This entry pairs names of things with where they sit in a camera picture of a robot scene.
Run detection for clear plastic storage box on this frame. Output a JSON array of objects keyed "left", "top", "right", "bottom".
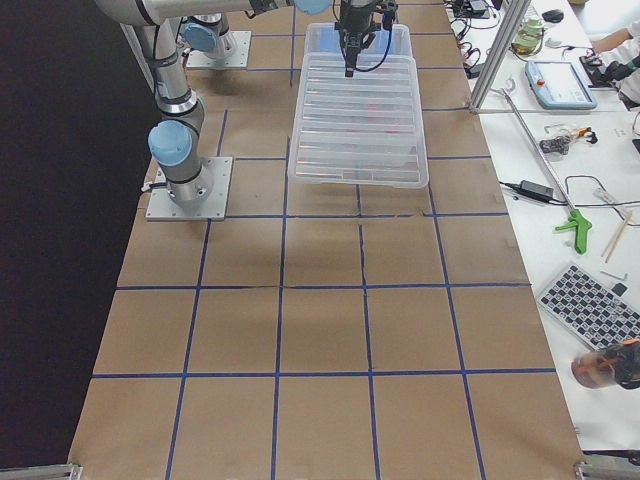
[{"left": 304, "top": 22, "right": 414, "bottom": 57}]

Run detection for black power adapter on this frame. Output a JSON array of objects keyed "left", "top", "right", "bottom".
[{"left": 501, "top": 180, "right": 554, "bottom": 203}]

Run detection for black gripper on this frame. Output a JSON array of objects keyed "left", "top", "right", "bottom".
[{"left": 335, "top": 0, "right": 398, "bottom": 77}]

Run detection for green handled reacher grabber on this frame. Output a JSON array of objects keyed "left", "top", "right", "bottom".
[{"left": 491, "top": 77, "right": 592, "bottom": 254}]

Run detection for checkered calibration board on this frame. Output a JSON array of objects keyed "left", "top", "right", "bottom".
[{"left": 537, "top": 263, "right": 639, "bottom": 350}]

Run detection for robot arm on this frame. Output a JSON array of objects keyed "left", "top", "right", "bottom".
[
  {"left": 182, "top": 1, "right": 398, "bottom": 78},
  {"left": 97, "top": 1, "right": 309, "bottom": 220}
]

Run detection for teach pendant tablet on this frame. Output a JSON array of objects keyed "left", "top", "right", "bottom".
[{"left": 524, "top": 61, "right": 597, "bottom": 110}]

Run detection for clear plastic box lid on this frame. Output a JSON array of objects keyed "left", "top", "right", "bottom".
[{"left": 288, "top": 52, "right": 429, "bottom": 189}]

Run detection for aluminium frame post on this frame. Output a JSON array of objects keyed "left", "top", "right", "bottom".
[{"left": 468, "top": 0, "right": 531, "bottom": 113}]

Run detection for wooden chopsticks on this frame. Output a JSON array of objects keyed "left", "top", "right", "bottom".
[{"left": 601, "top": 210, "right": 633, "bottom": 263}]

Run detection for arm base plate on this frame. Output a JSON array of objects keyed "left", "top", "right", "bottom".
[
  {"left": 186, "top": 30, "right": 251, "bottom": 70},
  {"left": 145, "top": 157, "right": 234, "bottom": 221}
]

